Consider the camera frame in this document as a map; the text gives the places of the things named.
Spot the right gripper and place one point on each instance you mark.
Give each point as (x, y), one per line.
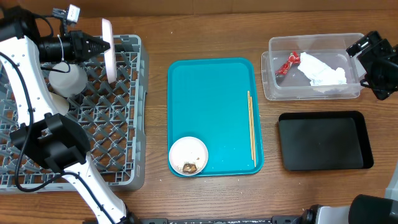
(364, 46)

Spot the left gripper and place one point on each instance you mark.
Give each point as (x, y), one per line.
(81, 42)

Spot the large white plate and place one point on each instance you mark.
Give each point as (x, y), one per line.
(110, 54)

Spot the white tissue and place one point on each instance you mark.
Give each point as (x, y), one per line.
(319, 73)

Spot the white paper cup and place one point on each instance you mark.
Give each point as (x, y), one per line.
(61, 104)

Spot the red snack wrapper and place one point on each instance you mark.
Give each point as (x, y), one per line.
(293, 59)

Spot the wooden chopstick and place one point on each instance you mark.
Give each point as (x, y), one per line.
(253, 134)
(250, 124)

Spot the small white dish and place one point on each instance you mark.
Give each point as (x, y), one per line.
(188, 150)

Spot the brown food scrap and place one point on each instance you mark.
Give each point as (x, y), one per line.
(189, 168)

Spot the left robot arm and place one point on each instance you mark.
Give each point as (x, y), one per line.
(45, 134)

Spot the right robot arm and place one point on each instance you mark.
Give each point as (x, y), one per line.
(368, 209)

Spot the grey plastic dishwasher rack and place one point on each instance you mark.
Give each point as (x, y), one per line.
(111, 114)

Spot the clear plastic waste bin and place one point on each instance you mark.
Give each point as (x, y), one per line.
(295, 85)

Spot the black rectangular tray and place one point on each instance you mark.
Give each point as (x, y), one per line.
(331, 140)

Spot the teal plastic serving tray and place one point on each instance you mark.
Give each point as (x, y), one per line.
(207, 99)

